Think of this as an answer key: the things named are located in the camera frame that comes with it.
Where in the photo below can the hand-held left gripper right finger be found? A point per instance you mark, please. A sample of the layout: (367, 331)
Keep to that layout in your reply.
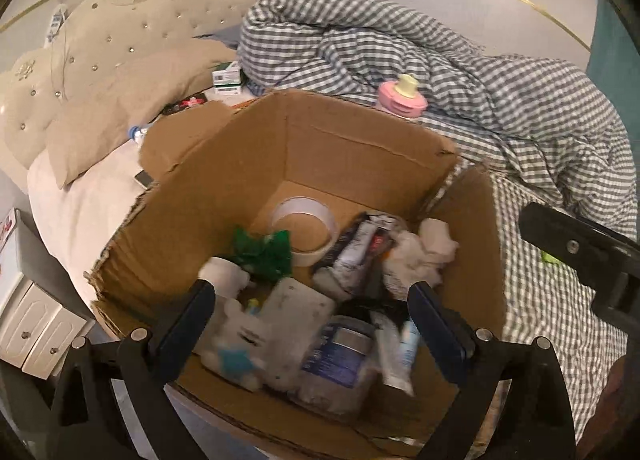
(440, 335)

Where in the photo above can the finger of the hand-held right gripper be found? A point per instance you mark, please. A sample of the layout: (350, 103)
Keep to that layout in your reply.
(585, 250)

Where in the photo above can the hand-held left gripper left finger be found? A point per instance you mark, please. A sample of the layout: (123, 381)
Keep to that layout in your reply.
(185, 325)

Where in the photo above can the white plush toy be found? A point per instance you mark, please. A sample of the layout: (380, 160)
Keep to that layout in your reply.
(235, 335)

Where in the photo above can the white tissue wad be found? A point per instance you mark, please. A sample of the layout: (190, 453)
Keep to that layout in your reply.
(420, 255)

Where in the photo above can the green snack packet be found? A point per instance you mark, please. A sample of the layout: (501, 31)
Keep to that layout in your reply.
(265, 255)

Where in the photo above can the white plastic device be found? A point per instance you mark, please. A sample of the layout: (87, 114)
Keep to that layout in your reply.
(295, 310)

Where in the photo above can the brown cardboard box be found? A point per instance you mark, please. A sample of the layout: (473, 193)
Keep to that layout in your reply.
(350, 140)

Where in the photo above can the small yellow green scrap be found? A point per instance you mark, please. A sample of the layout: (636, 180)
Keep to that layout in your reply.
(550, 256)

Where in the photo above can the white blue squeeze tube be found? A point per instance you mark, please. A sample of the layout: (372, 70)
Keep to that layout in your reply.
(395, 360)

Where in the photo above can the small white bottle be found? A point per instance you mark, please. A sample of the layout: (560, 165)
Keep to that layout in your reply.
(222, 275)

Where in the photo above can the jar with blue label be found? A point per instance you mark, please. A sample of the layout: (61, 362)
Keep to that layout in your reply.
(340, 355)

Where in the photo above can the grey squeeze tube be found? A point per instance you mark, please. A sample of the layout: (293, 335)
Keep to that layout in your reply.
(350, 255)

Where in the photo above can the white nightstand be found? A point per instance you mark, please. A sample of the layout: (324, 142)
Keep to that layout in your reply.
(35, 325)

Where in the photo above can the smartphone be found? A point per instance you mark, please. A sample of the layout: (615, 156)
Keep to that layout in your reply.
(145, 179)

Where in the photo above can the white bed sheet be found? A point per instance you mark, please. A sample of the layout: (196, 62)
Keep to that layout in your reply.
(75, 220)

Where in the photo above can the clear tape roll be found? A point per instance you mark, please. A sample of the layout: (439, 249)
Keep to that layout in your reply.
(300, 201)

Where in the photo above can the clear water bottle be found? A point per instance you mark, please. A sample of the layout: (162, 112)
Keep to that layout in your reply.
(136, 132)

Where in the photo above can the small red black gadget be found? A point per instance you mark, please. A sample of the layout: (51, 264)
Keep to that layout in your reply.
(192, 101)

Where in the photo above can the beige pillow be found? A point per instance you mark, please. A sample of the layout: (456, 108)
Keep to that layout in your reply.
(130, 100)

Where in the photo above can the grey checkered duvet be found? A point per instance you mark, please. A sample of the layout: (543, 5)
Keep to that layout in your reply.
(450, 55)

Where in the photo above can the pink toy cup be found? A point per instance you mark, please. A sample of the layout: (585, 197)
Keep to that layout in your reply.
(400, 100)

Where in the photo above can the green white carton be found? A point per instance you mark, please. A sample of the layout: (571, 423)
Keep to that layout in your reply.
(226, 80)

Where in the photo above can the grey blue cloth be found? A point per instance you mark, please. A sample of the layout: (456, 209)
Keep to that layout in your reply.
(222, 35)

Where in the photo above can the beige tufted headboard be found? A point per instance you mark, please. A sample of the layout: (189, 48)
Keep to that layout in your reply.
(125, 25)

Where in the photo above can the blue white packet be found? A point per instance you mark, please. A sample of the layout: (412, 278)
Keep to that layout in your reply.
(56, 25)

